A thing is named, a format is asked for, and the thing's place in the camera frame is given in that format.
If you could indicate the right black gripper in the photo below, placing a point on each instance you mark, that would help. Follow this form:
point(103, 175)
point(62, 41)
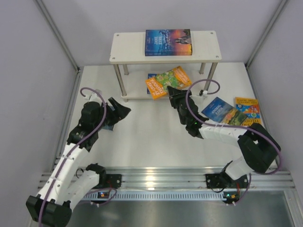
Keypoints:
point(179, 102)

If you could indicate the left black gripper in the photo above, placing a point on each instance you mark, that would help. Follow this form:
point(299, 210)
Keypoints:
point(113, 111)

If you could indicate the orange treehouse book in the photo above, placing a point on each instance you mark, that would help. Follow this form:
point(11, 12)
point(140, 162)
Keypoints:
point(250, 107)
point(175, 77)

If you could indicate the dark blue book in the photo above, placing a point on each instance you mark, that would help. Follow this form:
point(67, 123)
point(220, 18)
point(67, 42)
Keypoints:
point(111, 118)

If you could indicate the blue 91-Storey Treehouse book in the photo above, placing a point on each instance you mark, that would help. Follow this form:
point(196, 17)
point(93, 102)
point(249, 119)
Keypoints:
point(150, 75)

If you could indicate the Jane Eyre book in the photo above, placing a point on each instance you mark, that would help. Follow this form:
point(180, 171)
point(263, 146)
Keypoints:
point(168, 42)

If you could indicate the Animal Farm book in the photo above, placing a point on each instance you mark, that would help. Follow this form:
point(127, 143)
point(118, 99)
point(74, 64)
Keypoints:
point(221, 112)

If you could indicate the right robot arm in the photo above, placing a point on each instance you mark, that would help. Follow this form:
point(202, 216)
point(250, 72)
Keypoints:
point(258, 148)

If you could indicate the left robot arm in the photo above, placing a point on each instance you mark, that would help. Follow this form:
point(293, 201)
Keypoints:
point(54, 203)

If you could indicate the white two-tier shelf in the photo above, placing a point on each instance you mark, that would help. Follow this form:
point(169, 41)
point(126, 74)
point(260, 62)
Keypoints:
point(136, 54)

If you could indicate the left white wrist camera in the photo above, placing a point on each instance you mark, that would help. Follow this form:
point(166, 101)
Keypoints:
point(93, 96)

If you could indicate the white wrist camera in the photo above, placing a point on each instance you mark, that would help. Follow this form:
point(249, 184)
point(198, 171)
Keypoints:
point(93, 96)
point(203, 94)

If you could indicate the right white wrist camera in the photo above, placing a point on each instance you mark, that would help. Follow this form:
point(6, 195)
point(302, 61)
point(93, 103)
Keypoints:
point(203, 94)

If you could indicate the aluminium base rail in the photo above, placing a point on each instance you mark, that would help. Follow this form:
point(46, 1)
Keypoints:
point(191, 178)

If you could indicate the perforated cable tray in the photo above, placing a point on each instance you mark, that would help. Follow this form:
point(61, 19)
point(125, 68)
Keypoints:
point(161, 196)

